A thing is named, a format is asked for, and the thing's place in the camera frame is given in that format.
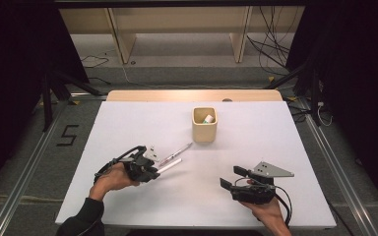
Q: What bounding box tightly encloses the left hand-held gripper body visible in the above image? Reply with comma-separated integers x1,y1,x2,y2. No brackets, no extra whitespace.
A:
124,146,161,183

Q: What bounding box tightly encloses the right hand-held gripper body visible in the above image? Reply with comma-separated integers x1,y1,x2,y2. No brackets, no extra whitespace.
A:
230,161,294,205

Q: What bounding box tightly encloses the clear pen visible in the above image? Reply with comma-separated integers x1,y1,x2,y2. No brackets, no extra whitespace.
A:
158,142,194,166

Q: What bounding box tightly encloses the cream pen holder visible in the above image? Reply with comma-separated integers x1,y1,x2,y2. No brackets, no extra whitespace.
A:
191,106,219,144

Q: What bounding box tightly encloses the person's right hand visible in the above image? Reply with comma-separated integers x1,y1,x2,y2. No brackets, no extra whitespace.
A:
240,197,288,229

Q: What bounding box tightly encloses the person's left hand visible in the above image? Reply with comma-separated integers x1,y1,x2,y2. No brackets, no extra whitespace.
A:
89,161,141,202

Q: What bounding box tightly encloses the light wooden table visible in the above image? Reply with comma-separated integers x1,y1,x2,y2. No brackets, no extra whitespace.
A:
106,89,284,102

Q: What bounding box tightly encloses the black metal stand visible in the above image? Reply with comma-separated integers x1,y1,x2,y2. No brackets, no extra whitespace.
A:
40,70,102,132
264,58,323,127

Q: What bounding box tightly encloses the light wooden shelf unit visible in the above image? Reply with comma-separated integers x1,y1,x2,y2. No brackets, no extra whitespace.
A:
58,6,306,65

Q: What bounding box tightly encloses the dark curtain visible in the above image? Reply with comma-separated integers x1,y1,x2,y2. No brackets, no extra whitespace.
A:
286,0,378,217
0,0,90,201

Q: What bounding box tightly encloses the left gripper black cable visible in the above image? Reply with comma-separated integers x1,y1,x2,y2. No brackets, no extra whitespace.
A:
94,146,147,184

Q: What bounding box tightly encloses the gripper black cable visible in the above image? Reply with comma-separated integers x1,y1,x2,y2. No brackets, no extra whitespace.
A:
274,185,293,227
94,146,147,184

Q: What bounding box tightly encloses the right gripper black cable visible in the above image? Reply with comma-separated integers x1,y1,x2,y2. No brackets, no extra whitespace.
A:
274,185,293,227

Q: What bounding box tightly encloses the aluminium floor rail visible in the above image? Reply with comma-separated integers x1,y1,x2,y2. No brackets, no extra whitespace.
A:
0,101,70,236
303,111,378,236

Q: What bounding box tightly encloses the white plug with cable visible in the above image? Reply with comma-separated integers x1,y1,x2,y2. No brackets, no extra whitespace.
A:
317,101,333,127

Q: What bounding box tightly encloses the black floor cable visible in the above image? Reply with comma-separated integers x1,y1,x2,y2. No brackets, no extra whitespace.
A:
80,55,110,69

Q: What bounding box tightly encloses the bundle of black cables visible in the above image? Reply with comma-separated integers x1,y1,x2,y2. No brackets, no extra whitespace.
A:
245,6,293,70

